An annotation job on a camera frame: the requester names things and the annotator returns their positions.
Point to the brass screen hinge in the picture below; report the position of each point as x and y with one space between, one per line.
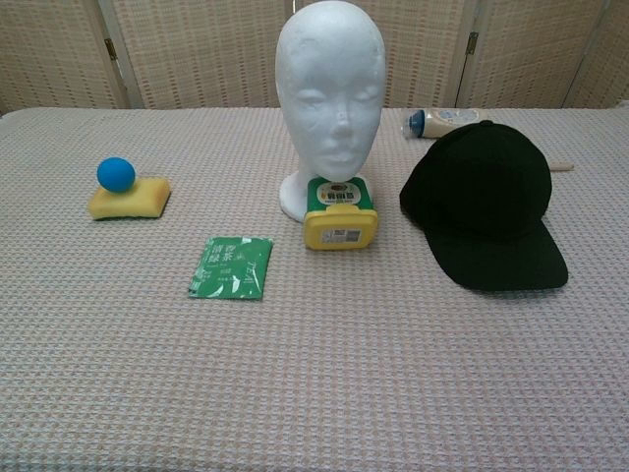
109 49
473 42

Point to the blue ball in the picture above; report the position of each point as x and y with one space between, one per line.
115 173

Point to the woven folding screen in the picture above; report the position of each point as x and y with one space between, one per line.
206 49

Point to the black baseball cap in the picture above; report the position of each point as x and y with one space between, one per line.
476 196

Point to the green tea packet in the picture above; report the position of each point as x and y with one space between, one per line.
228 268

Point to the yellow sponge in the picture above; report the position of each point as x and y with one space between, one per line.
142 199

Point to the white foam mannequin head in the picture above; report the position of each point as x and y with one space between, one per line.
324 74

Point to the clear bottle with blue cap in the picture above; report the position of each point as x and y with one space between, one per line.
442 119

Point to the green box with yellow lid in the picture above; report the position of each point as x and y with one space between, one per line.
339 228

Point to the beige woven tablecloth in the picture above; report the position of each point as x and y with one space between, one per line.
314 373

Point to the wooden stick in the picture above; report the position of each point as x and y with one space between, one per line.
562 165

